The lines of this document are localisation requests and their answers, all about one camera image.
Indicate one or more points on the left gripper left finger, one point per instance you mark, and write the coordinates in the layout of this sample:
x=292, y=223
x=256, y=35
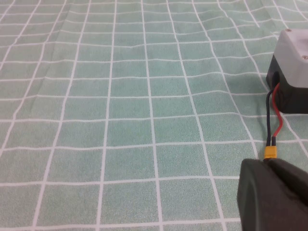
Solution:
x=264, y=204

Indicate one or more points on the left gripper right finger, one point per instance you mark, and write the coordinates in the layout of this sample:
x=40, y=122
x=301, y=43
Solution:
x=293, y=178

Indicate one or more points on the grey black button box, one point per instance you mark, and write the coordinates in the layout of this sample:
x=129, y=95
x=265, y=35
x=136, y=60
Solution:
x=293, y=48

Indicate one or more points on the green white grid tablecloth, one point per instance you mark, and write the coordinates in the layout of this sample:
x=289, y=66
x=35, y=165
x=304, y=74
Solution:
x=120, y=120

